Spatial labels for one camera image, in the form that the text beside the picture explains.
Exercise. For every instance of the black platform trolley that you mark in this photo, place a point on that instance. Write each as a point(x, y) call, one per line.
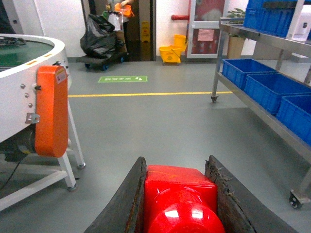
point(101, 63)

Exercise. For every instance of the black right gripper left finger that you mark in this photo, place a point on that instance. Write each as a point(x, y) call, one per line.
point(125, 211)

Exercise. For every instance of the yellow wet floor sign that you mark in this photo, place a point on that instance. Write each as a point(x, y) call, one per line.
point(145, 31)

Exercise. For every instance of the yellow mop bucket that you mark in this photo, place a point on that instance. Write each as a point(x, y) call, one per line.
point(172, 53)

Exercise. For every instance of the steel shelf cart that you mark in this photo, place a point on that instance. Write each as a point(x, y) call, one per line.
point(233, 26)

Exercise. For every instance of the orange motor cover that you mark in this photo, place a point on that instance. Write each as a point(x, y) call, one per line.
point(51, 132)

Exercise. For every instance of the black garbage bag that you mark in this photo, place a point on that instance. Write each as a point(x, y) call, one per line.
point(99, 40)

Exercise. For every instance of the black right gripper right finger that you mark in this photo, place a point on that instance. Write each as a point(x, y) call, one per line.
point(238, 209)

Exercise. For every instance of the white round conveyor machine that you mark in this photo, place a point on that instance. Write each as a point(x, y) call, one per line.
point(20, 58)

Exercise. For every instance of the blue bin on cart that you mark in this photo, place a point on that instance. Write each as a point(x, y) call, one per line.
point(268, 89)
point(236, 70)
point(295, 113)

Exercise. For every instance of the red toy block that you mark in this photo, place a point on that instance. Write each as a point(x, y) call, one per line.
point(180, 200)

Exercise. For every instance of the blue crate on top shelf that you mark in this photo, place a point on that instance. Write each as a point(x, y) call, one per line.
point(274, 17)

